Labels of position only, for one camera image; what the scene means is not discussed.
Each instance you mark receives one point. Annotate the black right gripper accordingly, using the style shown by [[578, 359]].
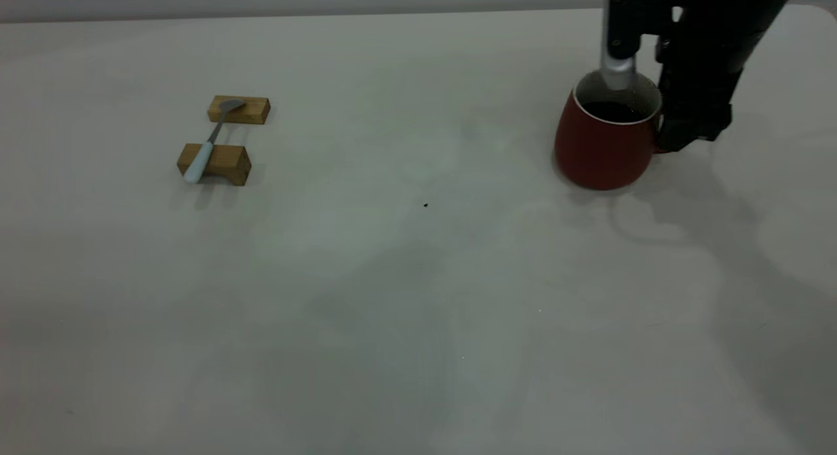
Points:
[[703, 76]]

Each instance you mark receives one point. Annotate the red ceramic mug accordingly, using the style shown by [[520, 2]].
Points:
[[601, 151]]

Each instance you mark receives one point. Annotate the flat wooden block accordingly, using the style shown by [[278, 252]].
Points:
[[252, 110]]

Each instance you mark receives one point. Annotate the arched wooden block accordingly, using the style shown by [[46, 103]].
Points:
[[229, 162]]

